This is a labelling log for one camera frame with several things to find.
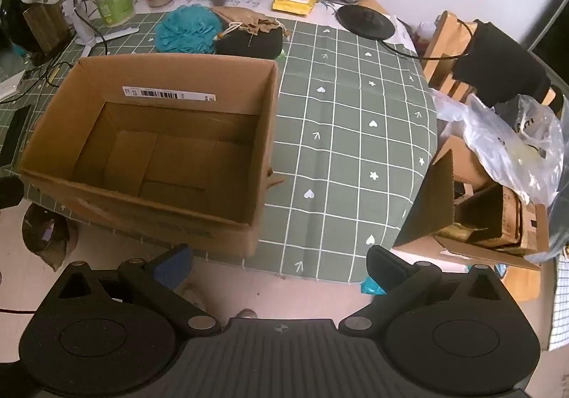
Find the clear plastic bag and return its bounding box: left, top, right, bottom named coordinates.
left=430, top=89, right=565, bottom=206

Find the black kettle base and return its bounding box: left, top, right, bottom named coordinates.
left=336, top=5, right=395, bottom=41

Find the black cloth on chair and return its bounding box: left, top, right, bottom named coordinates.
left=452, top=20, right=551, bottom=107

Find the brown burlap pouch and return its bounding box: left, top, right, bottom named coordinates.
left=211, top=6, right=290, bottom=41

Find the white gimbal tripod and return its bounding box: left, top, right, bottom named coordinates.
left=21, top=0, right=139, bottom=57

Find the black sponge pad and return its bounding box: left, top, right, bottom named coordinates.
left=214, top=29, right=283, bottom=60

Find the teal bath loofah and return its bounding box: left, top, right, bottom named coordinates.
left=154, top=5, right=223, bottom=54

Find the black kettle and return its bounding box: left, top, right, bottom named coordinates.
left=1, top=0, right=72, bottom=66

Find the green label jar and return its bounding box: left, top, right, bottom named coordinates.
left=95, top=0, right=135, bottom=27

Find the open cardboard box on floor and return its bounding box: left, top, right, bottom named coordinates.
left=394, top=136, right=549, bottom=271

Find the wooden chair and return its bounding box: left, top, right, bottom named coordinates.
left=421, top=11, right=560, bottom=107

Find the yellow wet wipes pack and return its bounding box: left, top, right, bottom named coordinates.
left=272, top=0, right=317, bottom=16

